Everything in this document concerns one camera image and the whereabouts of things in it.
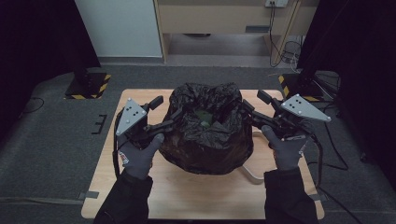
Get white cabinet panel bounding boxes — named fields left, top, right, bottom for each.
left=74, top=0, right=163, bottom=59

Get person's left hand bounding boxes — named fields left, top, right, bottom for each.
left=117, top=133, right=165, bottom=181

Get wall power outlet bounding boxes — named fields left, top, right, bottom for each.
left=264, top=0, right=290, bottom=8

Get black outlet cables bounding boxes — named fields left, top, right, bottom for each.
left=268, top=2, right=304, bottom=68

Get left hand-held gripper cable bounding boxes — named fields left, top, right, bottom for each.
left=112, top=109, right=124, bottom=179

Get grey tape strip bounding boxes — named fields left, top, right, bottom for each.
left=309, top=192, right=329, bottom=203
left=77, top=190, right=100, bottom=201

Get right hand-held gripper cable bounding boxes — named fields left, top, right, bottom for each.
left=309, top=133, right=363, bottom=224

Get hand-held gripper cable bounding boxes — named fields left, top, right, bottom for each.
left=112, top=109, right=124, bottom=179
left=309, top=133, right=363, bottom=224

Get black stand base striped edge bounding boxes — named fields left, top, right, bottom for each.
left=64, top=72, right=112, bottom=101
left=277, top=73, right=325, bottom=103

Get black trash bag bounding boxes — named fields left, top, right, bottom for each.
left=158, top=81, right=255, bottom=176

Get light wooden desk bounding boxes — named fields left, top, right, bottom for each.
left=153, top=0, right=321, bottom=65

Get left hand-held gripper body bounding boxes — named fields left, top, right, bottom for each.
left=115, top=97, right=160, bottom=147

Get green scrap in bag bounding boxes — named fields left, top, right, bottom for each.
left=195, top=109, right=216, bottom=128

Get person's right hand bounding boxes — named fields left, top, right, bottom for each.
left=261, top=124, right=309, bottom=172

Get white bin rim ring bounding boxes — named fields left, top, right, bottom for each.
left=240, top=130, right=273, bottom=186

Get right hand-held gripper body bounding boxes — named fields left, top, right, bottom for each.
left=272, top=93, right=332, bottom=141

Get thin black floor cable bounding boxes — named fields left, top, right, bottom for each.
left=18, top=96, right=45, bottom=119

